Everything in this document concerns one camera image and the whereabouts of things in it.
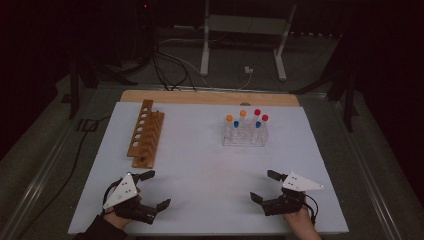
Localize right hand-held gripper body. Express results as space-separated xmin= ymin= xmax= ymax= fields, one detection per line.
xmin=261 ymin=171 xmax=325 ymax=217

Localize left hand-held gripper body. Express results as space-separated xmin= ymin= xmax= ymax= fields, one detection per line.
xmin=102 ymin=171 xmax=158 ymax=225

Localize wooden test tube rack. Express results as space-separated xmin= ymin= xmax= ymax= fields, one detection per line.
xmin=126 ymin=99 xmax=166 ymax=170

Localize clear plastic test tube rack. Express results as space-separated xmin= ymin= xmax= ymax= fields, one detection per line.
xmin=222 ymin=121 xmax=269 ymax=148

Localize person's right hand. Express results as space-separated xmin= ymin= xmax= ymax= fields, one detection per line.
xmin=282 ymin=203 xmax=318 ymax=235

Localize person's left hand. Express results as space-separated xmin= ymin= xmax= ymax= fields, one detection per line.
xmin=102 ymin=208 xmax=133 ymax=231

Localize white table mat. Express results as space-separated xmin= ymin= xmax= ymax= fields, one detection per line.
xmin=68 ymin=101 xmax=349 ymax=236

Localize black metal stand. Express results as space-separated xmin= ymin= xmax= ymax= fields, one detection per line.
xmin=61 ymin=54 xmax=138 ymax=120
xmin=289 ymin=66 xmax=360 ymax=133

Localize white metal stand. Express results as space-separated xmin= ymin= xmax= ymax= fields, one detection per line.
xmin=199 ymin=0 xmax=298 ymax=82

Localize left hand-held gripper black cable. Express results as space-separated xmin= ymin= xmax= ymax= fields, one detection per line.
xmin=101 ymin=177 xmax=124 ymax=214

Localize hand-held gripper black cable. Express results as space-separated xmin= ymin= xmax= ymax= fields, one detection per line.
xmin=301 ymin=193 xmax=320 ymax=226
xmin=101 ymin=177 xmax=124 ymax=214

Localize right hand-held gripper black cable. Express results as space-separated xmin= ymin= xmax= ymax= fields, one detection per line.
xmin=301 ymin=193 xmax=320 ymax=226

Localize long black floor cable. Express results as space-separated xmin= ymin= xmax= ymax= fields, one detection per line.
xmin=14 ymin=114 xmax=112 ymax=240

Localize black floor cables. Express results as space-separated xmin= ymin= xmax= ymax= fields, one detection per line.
xmin=151 ymin=46 xmax=198 ymax=92

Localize white floor cable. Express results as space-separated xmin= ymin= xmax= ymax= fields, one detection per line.
xmin=159 ymin=38 xmax=253 ymax=91

